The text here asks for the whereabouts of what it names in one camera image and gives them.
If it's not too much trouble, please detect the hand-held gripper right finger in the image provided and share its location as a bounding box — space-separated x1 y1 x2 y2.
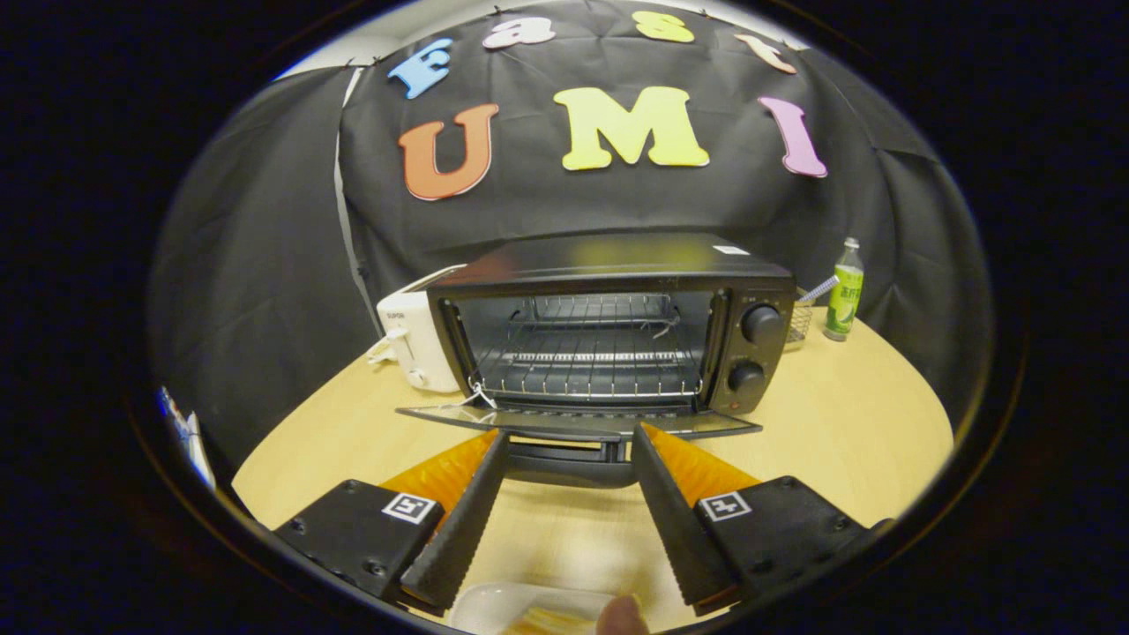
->
631 422 892 616

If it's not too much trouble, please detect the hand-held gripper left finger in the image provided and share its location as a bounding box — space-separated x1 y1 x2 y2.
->
273 430 511 616

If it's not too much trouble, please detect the ridged bread roll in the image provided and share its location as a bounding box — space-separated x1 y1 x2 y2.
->
503 609 609 635

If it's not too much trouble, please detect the black toaster oven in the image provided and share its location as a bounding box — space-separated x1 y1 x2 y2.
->
395 231 799 490

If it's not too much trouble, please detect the white toaster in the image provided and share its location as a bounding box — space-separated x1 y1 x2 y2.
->
377 263 468 394

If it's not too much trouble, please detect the white rectangular plate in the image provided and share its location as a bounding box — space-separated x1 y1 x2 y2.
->
450 582 636 635

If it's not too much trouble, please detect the green label drink bottle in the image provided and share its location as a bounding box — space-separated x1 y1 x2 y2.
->
823 236 865 342

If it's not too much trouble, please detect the white toaster power cord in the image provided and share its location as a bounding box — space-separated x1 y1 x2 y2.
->
366 326 411 364

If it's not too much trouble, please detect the small wire basket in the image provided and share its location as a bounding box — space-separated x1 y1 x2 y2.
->
783 300 814 347

